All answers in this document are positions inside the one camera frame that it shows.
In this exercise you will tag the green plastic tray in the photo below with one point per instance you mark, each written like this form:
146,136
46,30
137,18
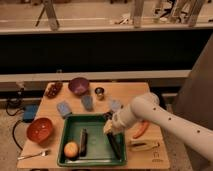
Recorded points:
99,151

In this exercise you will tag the black brush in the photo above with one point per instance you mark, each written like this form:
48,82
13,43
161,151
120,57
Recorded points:
83,143

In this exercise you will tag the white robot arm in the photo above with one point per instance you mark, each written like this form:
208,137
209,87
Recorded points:
146,107

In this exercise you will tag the blue sponge left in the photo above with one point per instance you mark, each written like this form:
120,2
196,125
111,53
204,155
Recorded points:
64,109

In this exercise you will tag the blue power box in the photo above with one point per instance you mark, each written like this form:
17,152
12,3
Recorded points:
29,113

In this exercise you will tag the yellow round fruit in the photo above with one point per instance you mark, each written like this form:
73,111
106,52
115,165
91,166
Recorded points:
71,149

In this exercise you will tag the orange red bowl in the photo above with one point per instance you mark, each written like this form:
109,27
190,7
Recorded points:
40,130

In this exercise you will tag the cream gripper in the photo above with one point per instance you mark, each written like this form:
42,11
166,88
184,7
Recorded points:
116,141

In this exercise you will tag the orange carrot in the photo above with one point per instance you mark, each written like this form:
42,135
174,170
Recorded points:
142,129

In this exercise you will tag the purple bowl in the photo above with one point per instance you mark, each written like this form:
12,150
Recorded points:
79,85

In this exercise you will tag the blue grey sponge right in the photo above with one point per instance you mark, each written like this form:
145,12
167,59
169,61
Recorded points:
115,105

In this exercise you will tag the small metal cup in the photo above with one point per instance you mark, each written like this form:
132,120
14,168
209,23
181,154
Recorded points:
99,91

